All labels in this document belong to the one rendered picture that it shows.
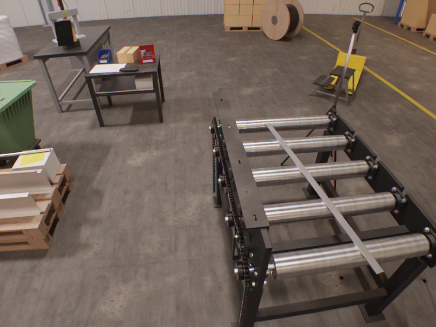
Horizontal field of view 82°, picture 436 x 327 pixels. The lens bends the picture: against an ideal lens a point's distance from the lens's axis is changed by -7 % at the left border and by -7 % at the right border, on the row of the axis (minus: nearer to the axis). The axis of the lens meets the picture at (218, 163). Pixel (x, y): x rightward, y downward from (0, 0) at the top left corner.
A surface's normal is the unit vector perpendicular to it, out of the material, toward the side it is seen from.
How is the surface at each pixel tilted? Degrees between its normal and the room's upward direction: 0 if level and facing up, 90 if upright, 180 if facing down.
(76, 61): 90
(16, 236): 0
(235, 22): 90
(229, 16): 90
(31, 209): 90
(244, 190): 0
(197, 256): 0
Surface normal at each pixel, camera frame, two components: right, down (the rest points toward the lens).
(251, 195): 0.00, -0.77
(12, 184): 0.12, 0.64
